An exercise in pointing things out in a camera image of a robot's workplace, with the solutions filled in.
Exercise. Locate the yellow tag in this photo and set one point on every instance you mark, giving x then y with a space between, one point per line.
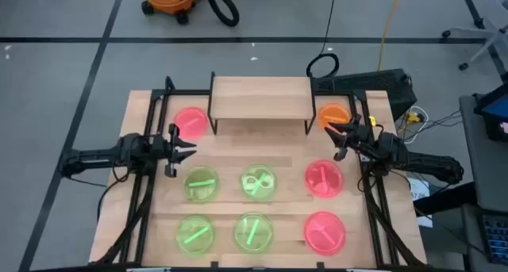
372 121

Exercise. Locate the grey desk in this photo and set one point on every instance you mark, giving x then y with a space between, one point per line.
482 165

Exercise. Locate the red translucent plate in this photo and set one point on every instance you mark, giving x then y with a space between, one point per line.
323 178
324 233
190 123

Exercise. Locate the blue screen monitor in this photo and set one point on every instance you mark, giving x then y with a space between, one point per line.
496 111

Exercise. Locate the yellow power plug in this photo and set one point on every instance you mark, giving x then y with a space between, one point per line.
413 117

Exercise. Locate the black aluminium frame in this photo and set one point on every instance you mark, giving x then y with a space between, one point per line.
139 208
377 208

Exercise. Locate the orange translucent plate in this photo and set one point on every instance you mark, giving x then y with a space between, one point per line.
331 112

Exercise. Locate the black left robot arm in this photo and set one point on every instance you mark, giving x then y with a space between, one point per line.
99 155

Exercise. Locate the black keyboard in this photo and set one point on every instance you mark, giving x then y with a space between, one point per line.
495 236

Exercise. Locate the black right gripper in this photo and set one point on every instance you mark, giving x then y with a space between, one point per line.
359 139

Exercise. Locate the wooden shelf with black legs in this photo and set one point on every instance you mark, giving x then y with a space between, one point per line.
260 97

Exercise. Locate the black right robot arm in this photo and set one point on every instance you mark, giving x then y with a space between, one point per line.
420 163

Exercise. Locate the green translucent plate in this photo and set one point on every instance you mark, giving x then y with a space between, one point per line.
200 184
258 181
253 232
194 234

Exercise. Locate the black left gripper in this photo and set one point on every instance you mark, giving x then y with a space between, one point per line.
162 149

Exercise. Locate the white paper sheet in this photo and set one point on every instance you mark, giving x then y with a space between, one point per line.
420 190

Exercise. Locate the grey office chair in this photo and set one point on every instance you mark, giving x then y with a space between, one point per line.
490 36

